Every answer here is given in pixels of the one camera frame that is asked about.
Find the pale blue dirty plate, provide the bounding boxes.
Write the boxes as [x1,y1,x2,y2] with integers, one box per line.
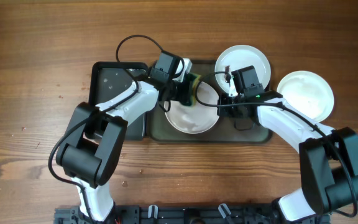
[214,45,272,89]

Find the black water tray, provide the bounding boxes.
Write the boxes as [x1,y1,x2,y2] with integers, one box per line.
[88,61,149,141]

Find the brown serving tray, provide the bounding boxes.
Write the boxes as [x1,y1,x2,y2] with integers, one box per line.
[147,58,273,144]

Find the white plate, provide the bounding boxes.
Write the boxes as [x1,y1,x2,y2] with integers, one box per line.
[277,70,334,122]
[165,82,219,134]

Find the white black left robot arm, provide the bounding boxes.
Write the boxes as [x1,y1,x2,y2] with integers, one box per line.
[48,78,199,223]

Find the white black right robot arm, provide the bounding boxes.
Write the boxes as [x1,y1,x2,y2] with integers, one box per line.
[218,91,358,222]

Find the green yellow sponge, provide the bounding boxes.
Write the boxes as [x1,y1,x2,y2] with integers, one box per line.
[187,73,201,106]

